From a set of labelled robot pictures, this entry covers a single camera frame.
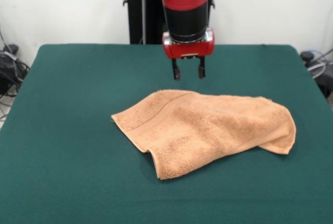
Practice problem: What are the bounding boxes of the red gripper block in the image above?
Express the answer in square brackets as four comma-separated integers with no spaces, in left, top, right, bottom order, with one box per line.
[162,27,216,81]

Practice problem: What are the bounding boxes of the tan terry towel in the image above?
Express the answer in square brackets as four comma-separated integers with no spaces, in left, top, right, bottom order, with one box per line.
[111,89,297,181]

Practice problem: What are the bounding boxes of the dark green table cloth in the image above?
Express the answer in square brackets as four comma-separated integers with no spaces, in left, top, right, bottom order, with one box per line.
[0,43,333,224]

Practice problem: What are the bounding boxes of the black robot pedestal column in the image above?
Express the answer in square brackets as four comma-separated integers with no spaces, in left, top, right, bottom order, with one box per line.
[122,0,217,45]

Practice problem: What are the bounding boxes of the black cable bundle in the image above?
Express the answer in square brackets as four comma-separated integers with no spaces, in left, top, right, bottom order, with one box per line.
[0,43,31,105]

